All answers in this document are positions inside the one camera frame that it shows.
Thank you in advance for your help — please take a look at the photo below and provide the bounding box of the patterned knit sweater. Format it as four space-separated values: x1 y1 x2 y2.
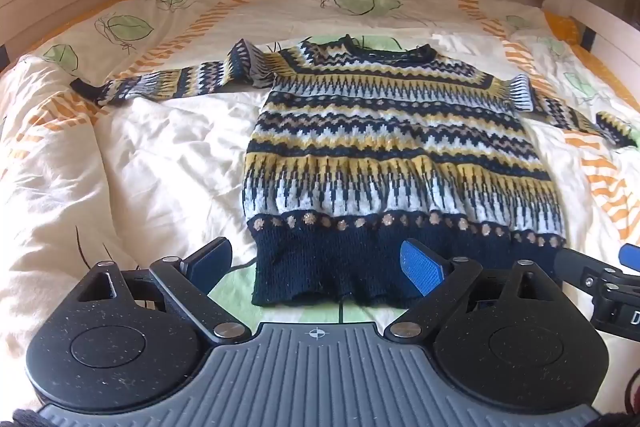
70 34 633 310

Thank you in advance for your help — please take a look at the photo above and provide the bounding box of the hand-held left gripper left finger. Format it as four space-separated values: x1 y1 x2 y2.
75 237 251 344

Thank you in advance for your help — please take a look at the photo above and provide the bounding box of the leaf printed duvet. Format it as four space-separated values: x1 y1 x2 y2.
0 0 640 413

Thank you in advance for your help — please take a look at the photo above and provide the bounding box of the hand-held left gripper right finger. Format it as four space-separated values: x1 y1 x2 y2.
385 238 556 342

